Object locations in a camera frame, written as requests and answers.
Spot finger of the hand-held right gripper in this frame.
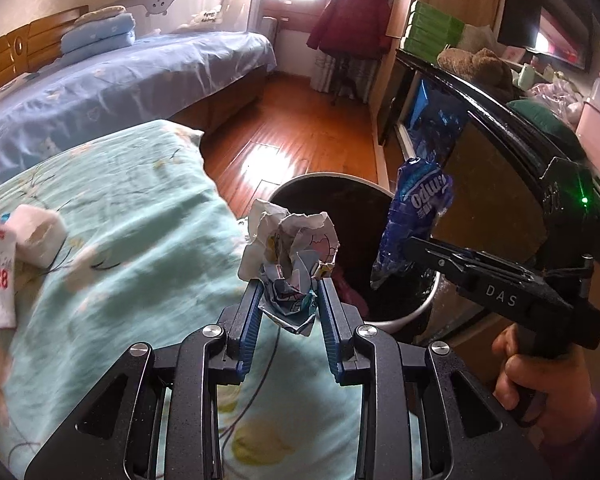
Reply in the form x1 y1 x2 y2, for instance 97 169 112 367
404 236 535 289

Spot grey bed guard rail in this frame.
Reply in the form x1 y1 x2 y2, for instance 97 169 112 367
111 0 266 36

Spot folded light blue quilt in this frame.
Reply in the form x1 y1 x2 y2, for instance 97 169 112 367
60 12 137 55

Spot stack of green boxes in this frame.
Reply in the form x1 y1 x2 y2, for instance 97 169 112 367
404 0 466 61

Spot pink plastic bag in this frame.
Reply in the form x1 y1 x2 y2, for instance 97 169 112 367
530 77 586 121

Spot flat blue patterned pillow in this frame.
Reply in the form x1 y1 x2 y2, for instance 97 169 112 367
0 72 31 117

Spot cartoon paper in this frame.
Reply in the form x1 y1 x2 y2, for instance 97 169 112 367
237 199 341 336

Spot white round bin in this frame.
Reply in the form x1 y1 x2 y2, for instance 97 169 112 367
267 172 441 333

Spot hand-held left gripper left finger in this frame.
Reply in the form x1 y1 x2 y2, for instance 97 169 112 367
24 280 267 480

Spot teal floral bedsheet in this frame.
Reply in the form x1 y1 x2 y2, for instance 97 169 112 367
0 119 381 480

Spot wooden headboard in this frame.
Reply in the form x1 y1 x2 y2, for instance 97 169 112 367
0 5 90 103

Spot dark red jacket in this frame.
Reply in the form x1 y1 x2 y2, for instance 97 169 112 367
306 0 392 56

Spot brown teddy bear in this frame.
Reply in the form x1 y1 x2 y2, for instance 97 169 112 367
436 46 516 103

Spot bed with blue sheet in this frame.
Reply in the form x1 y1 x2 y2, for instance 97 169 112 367
0 30 278 196

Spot black wall television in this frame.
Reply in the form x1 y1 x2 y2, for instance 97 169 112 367
497 0 600 73

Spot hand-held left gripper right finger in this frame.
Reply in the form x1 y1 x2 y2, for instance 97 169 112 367
319 280 551 480

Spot blue plastic wrapper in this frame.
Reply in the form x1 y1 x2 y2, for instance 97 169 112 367
370 157 455 290

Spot white plastic bag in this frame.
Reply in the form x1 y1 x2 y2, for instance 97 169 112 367
460 24 501 53

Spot person's right hand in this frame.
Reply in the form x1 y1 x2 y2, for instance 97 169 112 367
491 327 599 449

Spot black glossy cabinet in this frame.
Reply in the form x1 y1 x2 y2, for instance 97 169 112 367
377 47 600 361

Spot small yellow-green pillow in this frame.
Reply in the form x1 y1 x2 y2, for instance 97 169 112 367
75 5 127 26

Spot dark green cushion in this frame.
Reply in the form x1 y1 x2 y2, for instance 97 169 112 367
507 99 578 141

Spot black coat stand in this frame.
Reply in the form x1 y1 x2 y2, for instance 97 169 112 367
330 0 377 107

